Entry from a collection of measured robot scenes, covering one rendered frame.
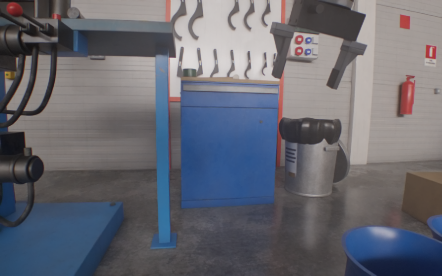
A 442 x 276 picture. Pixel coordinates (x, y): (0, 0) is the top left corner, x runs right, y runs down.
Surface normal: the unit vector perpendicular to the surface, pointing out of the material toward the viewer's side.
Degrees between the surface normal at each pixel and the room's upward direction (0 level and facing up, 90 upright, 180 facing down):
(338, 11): 114
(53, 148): 90
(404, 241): 62
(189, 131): 90
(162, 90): 90
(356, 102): 90
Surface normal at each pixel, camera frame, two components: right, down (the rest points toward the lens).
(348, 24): 0.08, 0.50
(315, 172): -0.08, 0.16
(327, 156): 0.21, 0.16
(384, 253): -0.29, 0.10
